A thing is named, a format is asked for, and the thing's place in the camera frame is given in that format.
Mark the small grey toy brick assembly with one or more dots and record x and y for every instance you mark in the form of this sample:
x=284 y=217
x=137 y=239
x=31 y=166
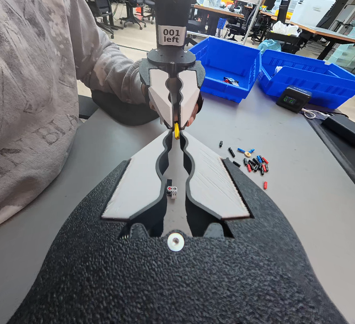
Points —
x=172 y=190

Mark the white plastic bags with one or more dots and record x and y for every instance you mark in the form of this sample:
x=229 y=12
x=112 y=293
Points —
x=285 y=28

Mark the tan round gear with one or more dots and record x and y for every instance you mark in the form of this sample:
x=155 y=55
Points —
x=249 y=153

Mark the grey desk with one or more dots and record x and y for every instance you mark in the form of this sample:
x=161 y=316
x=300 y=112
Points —
x=319 y=204

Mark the black power adapter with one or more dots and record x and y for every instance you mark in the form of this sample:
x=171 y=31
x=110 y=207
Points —
x=341 y=128

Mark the black charger with green display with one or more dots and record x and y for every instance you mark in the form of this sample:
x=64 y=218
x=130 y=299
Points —
x=294 y=100

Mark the teal plastic bag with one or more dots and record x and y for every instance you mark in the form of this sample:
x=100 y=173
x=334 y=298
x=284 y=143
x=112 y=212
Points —
x=267 y=45

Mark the person's left forearm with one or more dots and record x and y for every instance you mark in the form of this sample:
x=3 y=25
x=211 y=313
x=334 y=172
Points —
x=111 y=65

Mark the long blue plastic bin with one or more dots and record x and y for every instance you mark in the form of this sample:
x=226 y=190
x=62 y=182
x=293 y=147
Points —
x=319 y=90

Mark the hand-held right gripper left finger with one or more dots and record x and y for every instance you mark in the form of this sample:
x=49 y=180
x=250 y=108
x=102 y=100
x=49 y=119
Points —
x=133 y=190

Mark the stack of clear storage boxes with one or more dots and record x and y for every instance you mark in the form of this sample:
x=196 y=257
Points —
x=313 y=10

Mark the yellow axle pin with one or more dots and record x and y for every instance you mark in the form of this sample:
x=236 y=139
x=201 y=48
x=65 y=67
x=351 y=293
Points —
x=176 y=133

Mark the person's left hand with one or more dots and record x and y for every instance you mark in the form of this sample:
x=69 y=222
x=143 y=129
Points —
x=194 y=114

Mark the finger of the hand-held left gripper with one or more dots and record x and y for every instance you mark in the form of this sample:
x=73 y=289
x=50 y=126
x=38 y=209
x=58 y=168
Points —
x=190 y=93
x=159 y=93

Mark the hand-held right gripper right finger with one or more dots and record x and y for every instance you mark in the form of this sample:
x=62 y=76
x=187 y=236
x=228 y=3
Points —
x=216 y=190

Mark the pile of small connector pins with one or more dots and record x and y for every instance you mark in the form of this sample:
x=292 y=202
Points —
x=255 y=163

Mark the white plastic bag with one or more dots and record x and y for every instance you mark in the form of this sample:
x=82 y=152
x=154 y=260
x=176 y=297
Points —
x=278 y=70

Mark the black office chair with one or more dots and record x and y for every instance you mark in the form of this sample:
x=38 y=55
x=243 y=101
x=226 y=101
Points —
x=104 y=1
x=86 y=107
x=137 y=1
x=235 y=28

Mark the wooden top table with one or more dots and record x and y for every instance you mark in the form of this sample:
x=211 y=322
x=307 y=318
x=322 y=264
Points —
x=219 y=10
x=327 y=31

